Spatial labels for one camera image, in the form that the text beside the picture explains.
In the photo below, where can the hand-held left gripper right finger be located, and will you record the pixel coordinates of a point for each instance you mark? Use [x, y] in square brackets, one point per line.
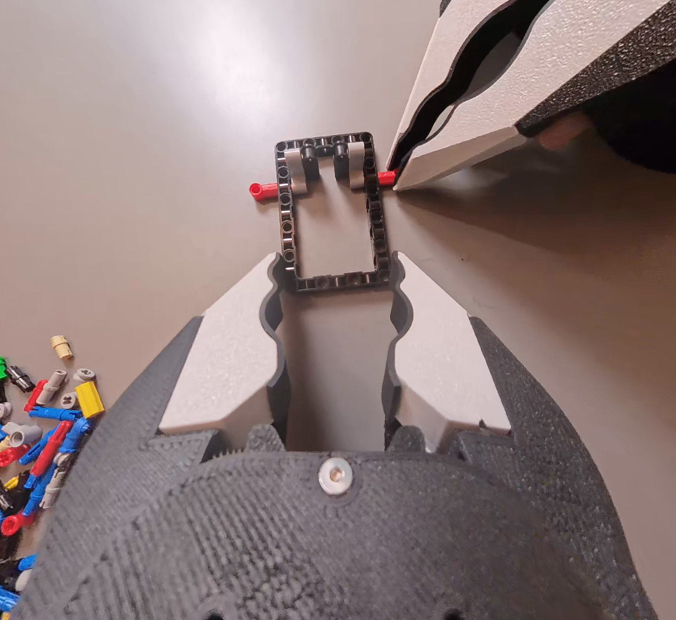
[449, 366]

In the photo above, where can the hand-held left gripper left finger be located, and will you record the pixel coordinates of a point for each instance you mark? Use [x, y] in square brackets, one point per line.
[227, 366]

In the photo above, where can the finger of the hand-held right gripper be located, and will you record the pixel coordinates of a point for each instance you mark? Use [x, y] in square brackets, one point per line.
[528, 81]
[475, 12]

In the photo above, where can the black lego frame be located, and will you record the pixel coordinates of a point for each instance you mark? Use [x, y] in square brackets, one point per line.
[285, 218]

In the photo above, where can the red lego pin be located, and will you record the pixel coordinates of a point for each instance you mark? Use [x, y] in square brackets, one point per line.
[264, 189]
[386, 177]

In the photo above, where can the small tan lego pin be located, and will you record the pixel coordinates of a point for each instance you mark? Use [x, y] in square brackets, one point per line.
[62, 346]

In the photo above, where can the pile of small lego pieces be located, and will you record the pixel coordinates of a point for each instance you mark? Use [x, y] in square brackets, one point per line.
[47, 440]

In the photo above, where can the person's right hand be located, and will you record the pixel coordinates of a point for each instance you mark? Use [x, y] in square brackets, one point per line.
[562, 133]

